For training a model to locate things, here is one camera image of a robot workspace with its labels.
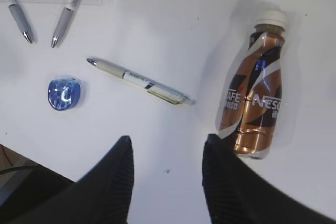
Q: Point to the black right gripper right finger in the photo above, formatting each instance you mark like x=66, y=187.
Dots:
x=234, y=193

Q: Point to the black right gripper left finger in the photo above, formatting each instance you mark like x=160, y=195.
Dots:
x=103, y=195

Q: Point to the blue pencil sharpener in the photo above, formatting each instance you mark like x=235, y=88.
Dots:
x=64, y=93

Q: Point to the beige grip white pen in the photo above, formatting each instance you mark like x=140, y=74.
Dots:
x=152, y=87

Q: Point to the grey grip pen left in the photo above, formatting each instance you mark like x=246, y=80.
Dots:
x=21, y=20

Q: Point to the brown coffee drink bottle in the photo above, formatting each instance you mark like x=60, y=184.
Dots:
x=253, y=98

